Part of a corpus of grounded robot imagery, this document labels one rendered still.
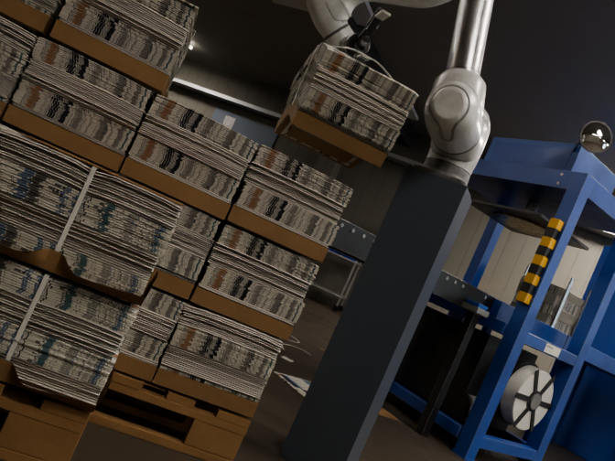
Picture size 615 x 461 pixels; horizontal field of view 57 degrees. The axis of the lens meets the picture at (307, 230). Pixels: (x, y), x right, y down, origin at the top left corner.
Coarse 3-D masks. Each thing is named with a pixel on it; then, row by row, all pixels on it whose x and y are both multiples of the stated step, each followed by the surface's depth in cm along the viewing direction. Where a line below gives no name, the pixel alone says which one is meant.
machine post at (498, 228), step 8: (488, 224) 392; (496, 224) 387; (488, 232) 389; (496, 232) 388; (480, 240) 392; (488, 240) 387; (496, 240) 390; (480, 248) 389; (488, 248) 387; (480, 256) 387; (488, 256) 389; (472, 264) 390; (480, 264) 386; (472, 272) 387; (480, 272) 388; (464, 280) 390; (472, 280) 385; (448, 312) 390
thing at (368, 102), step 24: (336, 48) 161; (312, 72) 155; (336, 72) 150; (360, 72) 150; (312, 96) 151; (336, 96) 152; (360, 96) 152; (384, 96) 153; (408, 96) 154; (336, 120) 154; (360, 120) 155; (384, 120) 155; (384, 144) 157
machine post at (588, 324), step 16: (608, 256) 320; (608, 272) 317; (608, 288) 314; (592, 304) 317; (608, 304) 318; (592, 320) 314; (576, 336) 318; (592, 336) 316; (576, 352) 315; (560, 368) 318; (576, 368) 314; (560, 384) 315; (560, 400) 312; (544, 416) 315; (544, 432) 312; (544, 448) 314
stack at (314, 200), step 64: (0, 64) 132; (64, 64) 136; (64, 128) 137; (128, 128) 140; (192, 128) 144; (256, 192) 148; (320, 192) 153; (192, 256) 146; (256, 256) 150; (192, 320) 147; (128, 384) 144; (256, 384) 152; (192, 448) 149
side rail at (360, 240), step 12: (348, 228) 234; (360, 228) 237; (336, 240) 232; (348, 240) 235; (360, 240) 239; (372, 240) 242; (348, 252) 237; (360, 252) 240; (444, 276) 271; (444, 288) 273; (456, 288) 277; (468, 288) 282; (456, 300) 279; (480, 300) 289; (492, 300) 294
